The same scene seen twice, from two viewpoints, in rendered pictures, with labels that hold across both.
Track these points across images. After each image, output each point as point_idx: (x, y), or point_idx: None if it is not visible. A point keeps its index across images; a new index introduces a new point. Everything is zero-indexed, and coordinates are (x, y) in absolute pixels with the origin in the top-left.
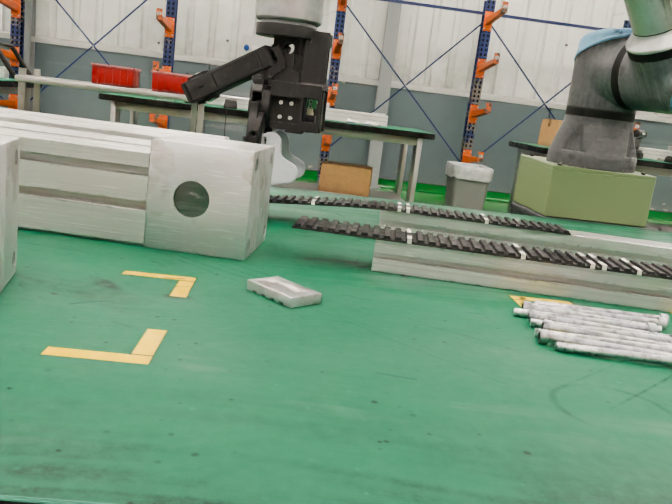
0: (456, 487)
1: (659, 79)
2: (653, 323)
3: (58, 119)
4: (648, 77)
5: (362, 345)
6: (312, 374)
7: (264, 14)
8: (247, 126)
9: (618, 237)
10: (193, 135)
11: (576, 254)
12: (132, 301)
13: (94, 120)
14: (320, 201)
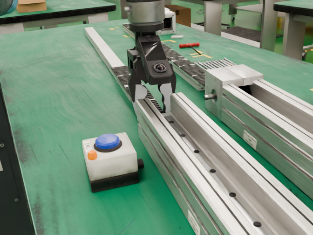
0: (309, 66)
1: (5, 1)
2: (207, 61)
3: (210, 131)
4: (1, 1)
5: (275, 78)
6: (298, 77)
7: (164, 18)
8: (175, 76)
9: (112, 62)
10: (221, 79)
11: (174, 61)
12: (304, 97)
13: (170, 134)
14: (153, 97)
